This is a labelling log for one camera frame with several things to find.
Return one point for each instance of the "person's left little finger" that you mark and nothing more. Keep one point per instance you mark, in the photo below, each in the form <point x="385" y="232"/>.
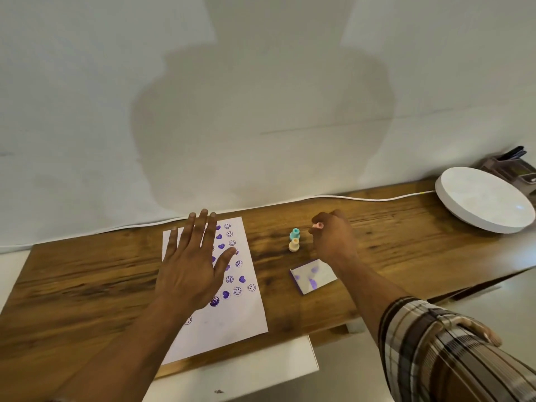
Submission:
<point x="171" y="244"/>

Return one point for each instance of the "person's left thumb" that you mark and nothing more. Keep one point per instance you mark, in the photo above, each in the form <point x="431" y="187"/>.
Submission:
<point x="225" y="263"/>

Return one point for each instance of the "dark desk organizer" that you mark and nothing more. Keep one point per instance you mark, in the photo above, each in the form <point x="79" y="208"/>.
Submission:
<point x="509" y="169"/>

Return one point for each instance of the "person's right hand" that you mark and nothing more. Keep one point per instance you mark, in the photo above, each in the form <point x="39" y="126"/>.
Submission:
<point x="337" y="240"/>

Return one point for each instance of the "white round disc lamp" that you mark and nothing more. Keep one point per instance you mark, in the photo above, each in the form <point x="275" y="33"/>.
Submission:
<point x="481" y="198"/>

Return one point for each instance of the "small teal stamp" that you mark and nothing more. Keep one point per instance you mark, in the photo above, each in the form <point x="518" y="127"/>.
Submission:
<point x="295" y="233"/>

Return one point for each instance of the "person's left middle finger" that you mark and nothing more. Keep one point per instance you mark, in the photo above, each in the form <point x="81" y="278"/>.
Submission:
<point x="201" y="230"/>

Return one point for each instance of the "person's right forearm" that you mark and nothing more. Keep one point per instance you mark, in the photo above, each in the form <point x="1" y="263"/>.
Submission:
<point x="368" y="288"/>

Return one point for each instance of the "small orange stamp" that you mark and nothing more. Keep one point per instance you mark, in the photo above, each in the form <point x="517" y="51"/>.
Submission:
<point x="294" y="246"/>

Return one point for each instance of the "plaid shirt sleeve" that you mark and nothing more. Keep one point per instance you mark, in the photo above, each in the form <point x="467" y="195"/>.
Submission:
<point x="452" y="355"/>

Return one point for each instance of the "white stool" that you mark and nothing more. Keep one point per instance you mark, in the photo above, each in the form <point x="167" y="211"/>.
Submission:
<point x="243" y="372"/>

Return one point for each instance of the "black pen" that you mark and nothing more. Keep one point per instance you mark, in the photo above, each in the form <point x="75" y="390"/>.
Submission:
<point x="513" y="153"/>

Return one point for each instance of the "person's left forearm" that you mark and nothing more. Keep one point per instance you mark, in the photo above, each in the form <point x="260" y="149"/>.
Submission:
<point x="125" y="355"/>

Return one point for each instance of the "person's left hand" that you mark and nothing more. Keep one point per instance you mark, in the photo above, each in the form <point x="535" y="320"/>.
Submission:
<point x="188" y="272"/>

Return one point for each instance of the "person's right fingers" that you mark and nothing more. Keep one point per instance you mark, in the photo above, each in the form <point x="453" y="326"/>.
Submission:
<point x="321" y="236"/>

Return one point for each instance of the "white purple-stained ink pad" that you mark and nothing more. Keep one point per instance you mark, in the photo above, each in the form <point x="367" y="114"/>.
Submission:
<point x="314" y="278"/>

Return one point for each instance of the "white paper with purple stamps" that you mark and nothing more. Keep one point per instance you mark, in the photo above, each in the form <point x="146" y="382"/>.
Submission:
<point x="238" y="313"/>

